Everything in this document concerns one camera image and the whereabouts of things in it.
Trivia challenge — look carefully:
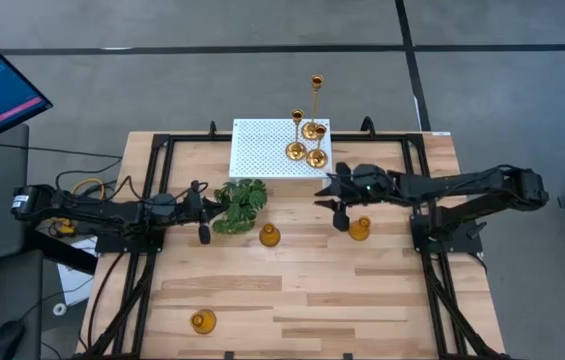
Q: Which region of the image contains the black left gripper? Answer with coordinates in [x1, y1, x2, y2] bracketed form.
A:
[174, 180, 228, 245]

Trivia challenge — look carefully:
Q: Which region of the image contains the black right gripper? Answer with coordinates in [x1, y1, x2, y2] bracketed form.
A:
[314, 162, 394, 232]

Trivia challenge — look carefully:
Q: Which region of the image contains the amber ribbed glass candle holder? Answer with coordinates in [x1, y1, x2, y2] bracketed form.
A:
[258, 223, 282, 248]
[190, 308, 218, 336]
[348, 215, 372, 242]

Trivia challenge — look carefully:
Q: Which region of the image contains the shortest gold candlestick holder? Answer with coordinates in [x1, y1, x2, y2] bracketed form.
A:
[305, 124, 330, 170]

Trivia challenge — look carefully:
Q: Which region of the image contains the medium gold candlestick holder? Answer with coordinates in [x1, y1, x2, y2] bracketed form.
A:
[284, 108, 308, 162]

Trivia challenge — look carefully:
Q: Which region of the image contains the tallest gold candlestick holder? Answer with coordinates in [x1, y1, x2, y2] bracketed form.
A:
[300, 74, 326, 142]

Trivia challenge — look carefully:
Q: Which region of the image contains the green plant in white pot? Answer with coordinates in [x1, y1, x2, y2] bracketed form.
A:
[211, 178, 269, 235]

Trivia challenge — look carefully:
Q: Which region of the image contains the white perforated metal shelf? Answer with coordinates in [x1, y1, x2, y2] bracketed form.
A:
[228, 118, 334, 181]

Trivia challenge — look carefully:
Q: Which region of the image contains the white paper sheet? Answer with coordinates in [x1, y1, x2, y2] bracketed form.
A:
[56, 237, 98, 307]

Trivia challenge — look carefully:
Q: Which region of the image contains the black computer mouse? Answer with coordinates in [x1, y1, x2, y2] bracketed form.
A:
[0, 319, 27, 360]

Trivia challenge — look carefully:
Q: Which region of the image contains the black aluminium rig frame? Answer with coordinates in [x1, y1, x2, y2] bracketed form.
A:
[76, 119, 508, 360]

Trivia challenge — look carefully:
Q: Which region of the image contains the yellow cable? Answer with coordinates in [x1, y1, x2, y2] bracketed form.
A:
[70, 177, 107, 202]

